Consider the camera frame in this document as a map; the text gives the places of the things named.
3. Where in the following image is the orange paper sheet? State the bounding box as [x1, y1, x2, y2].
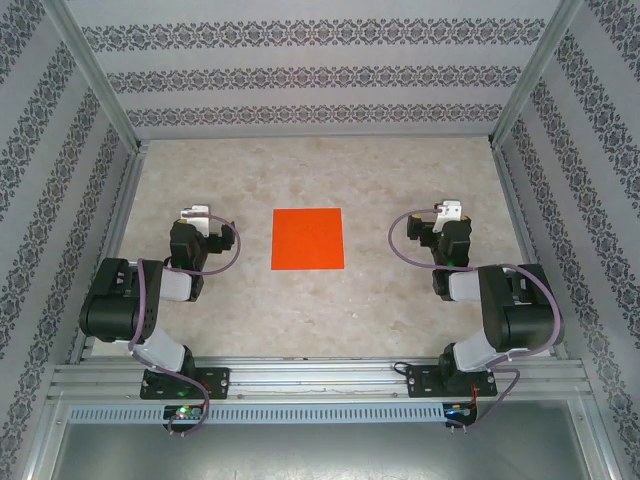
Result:
[270, 206, 347, 272]

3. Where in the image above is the grey metal sheet tray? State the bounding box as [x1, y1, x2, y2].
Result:
[24, 399, 617, 480]

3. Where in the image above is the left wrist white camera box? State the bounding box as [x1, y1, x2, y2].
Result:
[180, 202, 212, 237]

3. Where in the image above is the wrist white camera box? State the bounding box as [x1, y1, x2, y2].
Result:
[180, 202, 212, 237]
[433, 198, 464, 234]

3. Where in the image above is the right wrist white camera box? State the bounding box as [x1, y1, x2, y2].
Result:
[433, 198, 464, 234]

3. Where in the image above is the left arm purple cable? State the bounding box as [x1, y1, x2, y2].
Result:
[128, 213, 243, 437]

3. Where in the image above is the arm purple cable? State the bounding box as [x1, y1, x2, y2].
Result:
[389, 210, 564, 434]
[128, 213, 243, 437]

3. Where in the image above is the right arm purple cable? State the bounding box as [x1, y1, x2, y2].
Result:
[389, 210, 564, 434]

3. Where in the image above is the aluminium side rail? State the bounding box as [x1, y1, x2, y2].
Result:
[489, 144, 571, 361]
[67, 142, 151, 364]

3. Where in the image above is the aluminium back frame bar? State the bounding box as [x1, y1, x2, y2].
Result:
[134, 131, 496, 143]

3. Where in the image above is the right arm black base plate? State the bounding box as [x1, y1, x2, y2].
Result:
[407, 364, 497, 400]

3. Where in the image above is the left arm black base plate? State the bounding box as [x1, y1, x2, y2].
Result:
[139, 367, 232, 401]

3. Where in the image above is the aluminium frame post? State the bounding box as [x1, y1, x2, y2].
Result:
[487, 0, 586, 151]
[39, 0, 151, 156]

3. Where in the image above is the aluminium mounting rail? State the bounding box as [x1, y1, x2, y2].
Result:
[47, 355, 594, 401]

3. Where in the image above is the slotted grey cable duct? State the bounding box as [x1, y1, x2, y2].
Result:
[67, 403, 446, 425]

